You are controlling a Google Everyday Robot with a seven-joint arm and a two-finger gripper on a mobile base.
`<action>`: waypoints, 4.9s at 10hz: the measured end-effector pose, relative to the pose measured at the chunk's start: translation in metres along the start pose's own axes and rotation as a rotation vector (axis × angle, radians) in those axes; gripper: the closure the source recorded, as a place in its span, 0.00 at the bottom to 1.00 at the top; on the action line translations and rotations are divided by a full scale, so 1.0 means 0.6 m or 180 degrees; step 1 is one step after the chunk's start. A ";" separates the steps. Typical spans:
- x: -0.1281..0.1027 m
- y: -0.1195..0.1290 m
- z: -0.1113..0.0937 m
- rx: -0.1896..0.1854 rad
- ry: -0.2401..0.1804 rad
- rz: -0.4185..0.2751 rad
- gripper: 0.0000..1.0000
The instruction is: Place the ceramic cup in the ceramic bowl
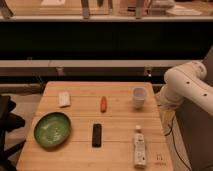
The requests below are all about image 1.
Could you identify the green ceramic bowl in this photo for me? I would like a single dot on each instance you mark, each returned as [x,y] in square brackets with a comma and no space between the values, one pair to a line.
[52,129]

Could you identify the clear plastic bottle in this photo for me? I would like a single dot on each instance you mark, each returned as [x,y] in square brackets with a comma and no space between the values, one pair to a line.
[139,148]

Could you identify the black office chair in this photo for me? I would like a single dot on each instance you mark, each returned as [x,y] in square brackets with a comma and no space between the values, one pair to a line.
[8,122]

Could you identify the white ceramic cup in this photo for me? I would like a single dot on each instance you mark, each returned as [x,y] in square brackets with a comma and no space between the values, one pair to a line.
[139,97]

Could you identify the orange carrot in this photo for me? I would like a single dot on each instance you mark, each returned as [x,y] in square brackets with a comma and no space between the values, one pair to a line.
[103,104]

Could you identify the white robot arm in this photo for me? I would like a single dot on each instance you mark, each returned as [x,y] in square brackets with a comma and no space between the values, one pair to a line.
[187,81]

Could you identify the black remote control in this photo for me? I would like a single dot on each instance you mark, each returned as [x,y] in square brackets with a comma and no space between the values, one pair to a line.
[97,135]

